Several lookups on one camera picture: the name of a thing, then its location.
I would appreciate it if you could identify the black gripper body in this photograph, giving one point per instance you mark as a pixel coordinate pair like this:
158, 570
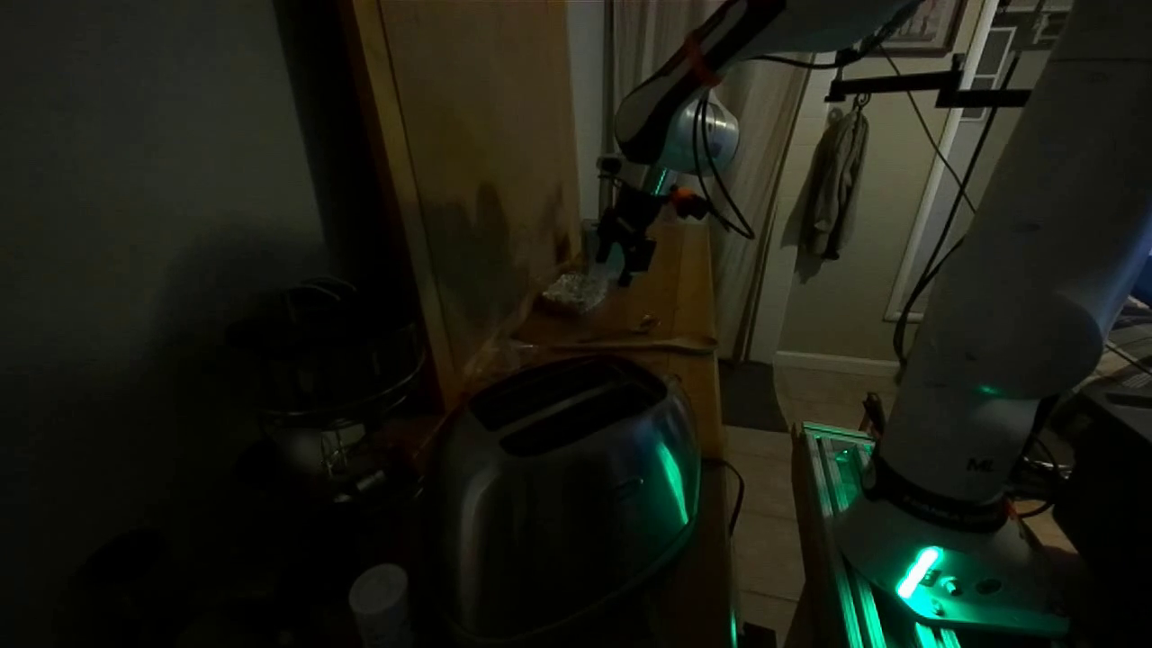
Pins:
630, 211

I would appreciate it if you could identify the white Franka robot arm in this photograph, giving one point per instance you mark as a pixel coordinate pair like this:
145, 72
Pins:
1031, 301

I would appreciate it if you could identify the small white cup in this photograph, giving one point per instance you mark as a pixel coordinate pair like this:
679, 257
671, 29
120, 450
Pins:
378, 599

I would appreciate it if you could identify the pale window curtain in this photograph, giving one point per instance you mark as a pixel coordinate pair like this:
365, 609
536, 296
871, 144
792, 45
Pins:
767, 181

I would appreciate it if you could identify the wooden cabinet panel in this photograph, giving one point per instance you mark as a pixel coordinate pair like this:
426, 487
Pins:
481, 120

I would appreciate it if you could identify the hanging grey cloth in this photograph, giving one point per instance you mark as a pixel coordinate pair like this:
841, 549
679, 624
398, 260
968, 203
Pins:
834, 193

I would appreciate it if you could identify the stainless steel toaster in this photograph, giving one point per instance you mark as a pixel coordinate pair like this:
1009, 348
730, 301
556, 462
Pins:
564, 506

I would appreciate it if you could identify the dark glass jar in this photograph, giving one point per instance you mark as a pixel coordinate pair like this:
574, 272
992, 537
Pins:
328, 384

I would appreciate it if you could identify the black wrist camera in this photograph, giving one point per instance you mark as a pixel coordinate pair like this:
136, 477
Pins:
685, 203

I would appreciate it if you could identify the aluminium mounting frame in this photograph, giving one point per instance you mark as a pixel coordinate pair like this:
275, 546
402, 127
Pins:
841, 462

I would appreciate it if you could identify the black wall bracket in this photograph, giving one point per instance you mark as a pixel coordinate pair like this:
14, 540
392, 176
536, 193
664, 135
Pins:
895, 81

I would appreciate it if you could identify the framed wall picture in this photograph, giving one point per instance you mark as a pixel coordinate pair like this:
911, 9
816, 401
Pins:
924, 33

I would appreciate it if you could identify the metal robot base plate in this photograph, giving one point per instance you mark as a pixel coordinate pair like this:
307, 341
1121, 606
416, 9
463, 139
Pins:
876, 553

